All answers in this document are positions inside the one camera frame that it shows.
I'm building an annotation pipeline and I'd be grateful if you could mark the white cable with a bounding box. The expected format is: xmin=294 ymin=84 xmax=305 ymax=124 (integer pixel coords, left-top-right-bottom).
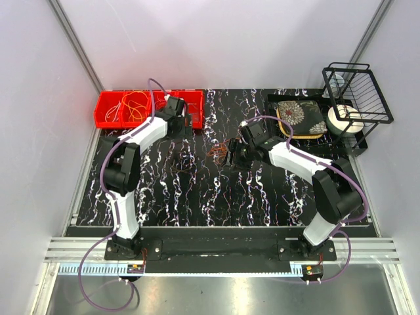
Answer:
xmin=104 ymin=100 xmax=123 ymax=125

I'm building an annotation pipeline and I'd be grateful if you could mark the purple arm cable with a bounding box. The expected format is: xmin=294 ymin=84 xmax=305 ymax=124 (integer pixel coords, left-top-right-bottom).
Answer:
xmin=77 ymin=77 xmax=171 ymax=311
xmin=242 ymin=115 xmax=368 ymax=285

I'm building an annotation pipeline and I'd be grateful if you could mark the orange cable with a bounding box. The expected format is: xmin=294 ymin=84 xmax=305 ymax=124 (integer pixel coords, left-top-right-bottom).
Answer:
xmin=207 ymin=139 xmax=232 ymax=167

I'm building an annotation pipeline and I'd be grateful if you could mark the aluminium frame rail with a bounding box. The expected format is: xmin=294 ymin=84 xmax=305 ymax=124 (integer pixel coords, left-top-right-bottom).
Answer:
xmin=44 ymin=238 xmax=109 ymax=262

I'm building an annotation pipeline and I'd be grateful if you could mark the glass cup in rack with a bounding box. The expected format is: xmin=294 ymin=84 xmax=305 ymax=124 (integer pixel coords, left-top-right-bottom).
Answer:
xmin=329 ymin=74 xmax=345 ymax=98

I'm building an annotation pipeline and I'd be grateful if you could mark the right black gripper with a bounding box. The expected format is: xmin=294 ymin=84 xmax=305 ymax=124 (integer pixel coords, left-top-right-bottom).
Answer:
xmin=220 ymin=138 xmax=255 ymax=173

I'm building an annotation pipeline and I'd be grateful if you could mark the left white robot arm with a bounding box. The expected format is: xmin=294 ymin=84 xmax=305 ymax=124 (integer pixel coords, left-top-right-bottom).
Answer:
xmin=99 ymin=96 xmax=191 ymax=260

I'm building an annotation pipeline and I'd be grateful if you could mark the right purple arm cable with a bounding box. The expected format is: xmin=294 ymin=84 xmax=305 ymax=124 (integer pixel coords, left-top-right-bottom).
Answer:
xmin=242 ymin=115 xmax=368 ymax=285

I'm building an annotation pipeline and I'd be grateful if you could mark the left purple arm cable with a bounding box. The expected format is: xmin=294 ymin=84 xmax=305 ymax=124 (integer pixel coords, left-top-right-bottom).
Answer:
xmin=77 ymin=77 xmax=171 ymax=311

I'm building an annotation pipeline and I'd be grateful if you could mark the floral square plate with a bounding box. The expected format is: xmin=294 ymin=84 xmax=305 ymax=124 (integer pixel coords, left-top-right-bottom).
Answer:
xmin=276 ymin=100 xmax=327 ymax=140

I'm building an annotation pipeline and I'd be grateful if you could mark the brown cable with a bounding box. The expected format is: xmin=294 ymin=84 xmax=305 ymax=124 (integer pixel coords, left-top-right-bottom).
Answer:
xmin=165 ymin=140 xmax=198 ymax=175

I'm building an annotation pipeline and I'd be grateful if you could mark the black wire dish rack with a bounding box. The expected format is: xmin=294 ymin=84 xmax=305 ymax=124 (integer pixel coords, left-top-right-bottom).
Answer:
xmin=322 ymin=62 xmax=394 ymax=141

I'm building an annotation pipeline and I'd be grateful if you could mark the red storage bin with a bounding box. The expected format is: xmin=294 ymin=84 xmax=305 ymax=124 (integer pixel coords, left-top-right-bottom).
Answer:
xmin=152 ymin=92 xmax=182 ymax=131
xmin=119 ymin=91 xmax=152 ymax=129
xmin=94 ymin=91 xmax=125 ymax=129
xmin=175 ymin=90 xmax=204 ymax=129

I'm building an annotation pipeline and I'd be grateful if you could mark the white green bowl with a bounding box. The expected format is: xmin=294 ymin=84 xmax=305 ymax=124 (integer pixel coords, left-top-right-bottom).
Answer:
xmin=327 ymin=104 xmax=364 ymax=137

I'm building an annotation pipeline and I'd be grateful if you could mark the yellow cable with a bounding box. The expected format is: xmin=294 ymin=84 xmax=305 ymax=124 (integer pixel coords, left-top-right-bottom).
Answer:
xmin=120 ymin=91 xmax=149 ymax=123

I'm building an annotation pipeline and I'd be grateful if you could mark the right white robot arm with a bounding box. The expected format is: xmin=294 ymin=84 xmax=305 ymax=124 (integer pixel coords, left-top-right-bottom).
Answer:
xmin=223 ymin=120 xmax=368 ymax=260

